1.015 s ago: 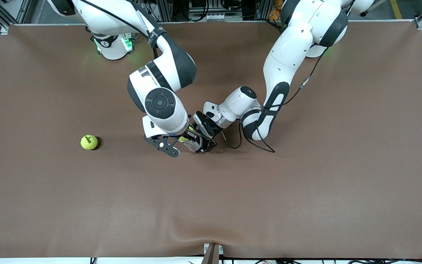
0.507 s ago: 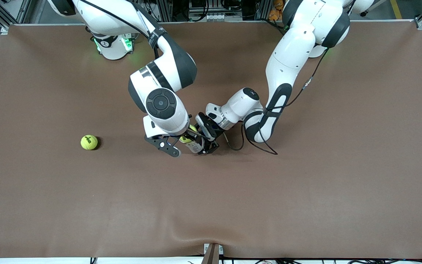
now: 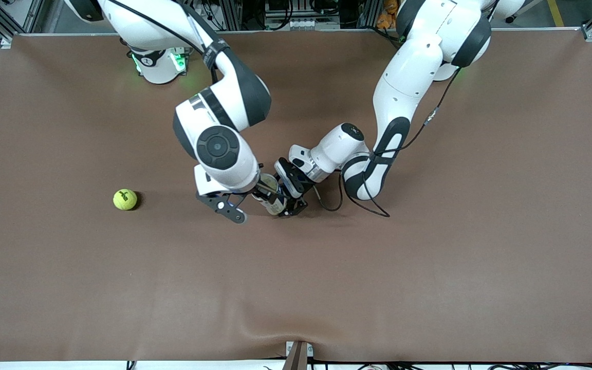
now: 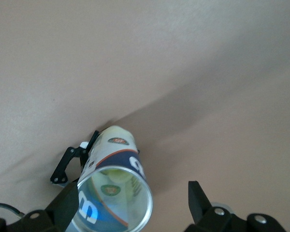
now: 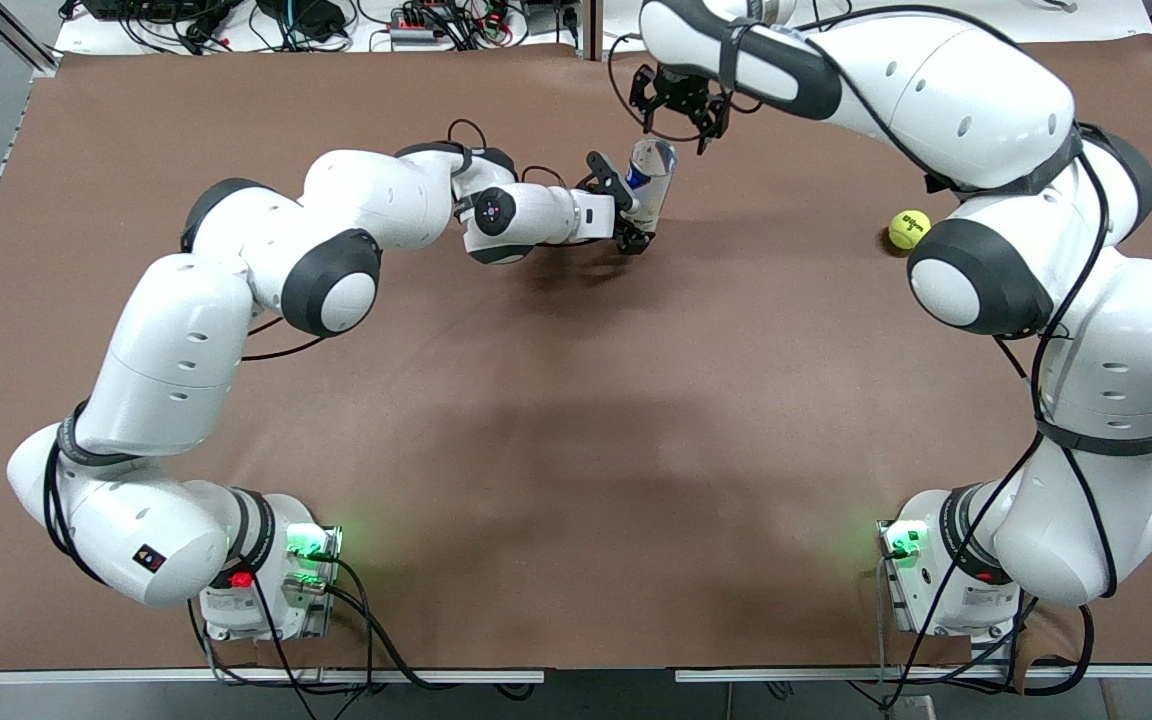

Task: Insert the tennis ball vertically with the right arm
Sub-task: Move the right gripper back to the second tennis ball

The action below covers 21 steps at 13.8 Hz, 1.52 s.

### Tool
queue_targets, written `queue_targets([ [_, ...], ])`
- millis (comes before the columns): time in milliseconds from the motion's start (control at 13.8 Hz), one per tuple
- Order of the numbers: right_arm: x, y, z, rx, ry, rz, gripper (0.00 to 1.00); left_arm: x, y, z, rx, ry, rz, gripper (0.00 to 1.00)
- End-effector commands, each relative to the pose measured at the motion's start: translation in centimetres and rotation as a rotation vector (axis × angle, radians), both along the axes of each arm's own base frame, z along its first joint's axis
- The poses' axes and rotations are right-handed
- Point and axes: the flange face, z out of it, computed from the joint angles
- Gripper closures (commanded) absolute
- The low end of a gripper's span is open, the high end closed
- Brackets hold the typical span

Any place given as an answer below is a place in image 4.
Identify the white blue tennis ball can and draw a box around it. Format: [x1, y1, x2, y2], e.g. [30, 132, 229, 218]
[70, 125, 153, 232]

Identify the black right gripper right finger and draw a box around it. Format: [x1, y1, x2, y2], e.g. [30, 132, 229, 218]
[187, 180, 235, 232]

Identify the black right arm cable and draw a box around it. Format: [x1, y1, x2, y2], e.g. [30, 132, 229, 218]
[0, 202, 25, 218]

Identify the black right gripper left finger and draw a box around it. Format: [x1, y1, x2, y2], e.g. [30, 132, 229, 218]
[21, 181, 80, 232]

